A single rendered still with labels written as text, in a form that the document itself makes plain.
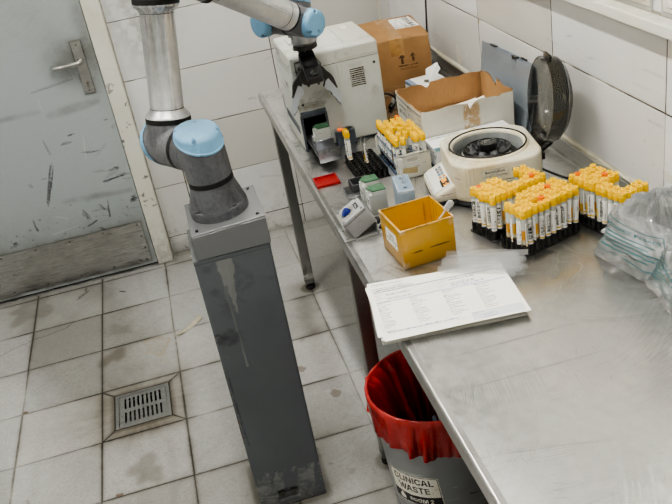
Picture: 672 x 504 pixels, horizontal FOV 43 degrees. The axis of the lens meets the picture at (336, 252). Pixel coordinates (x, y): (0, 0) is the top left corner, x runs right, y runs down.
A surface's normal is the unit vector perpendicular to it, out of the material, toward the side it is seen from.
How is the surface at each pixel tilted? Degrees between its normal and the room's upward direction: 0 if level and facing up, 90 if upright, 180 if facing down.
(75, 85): 90
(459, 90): 88
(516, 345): 0
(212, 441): 0
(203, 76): 90
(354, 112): 90
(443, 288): 1
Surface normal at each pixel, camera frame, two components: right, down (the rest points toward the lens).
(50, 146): 0.24, 0.44
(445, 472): 0.01, 0.54
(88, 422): -0.16, -0.87
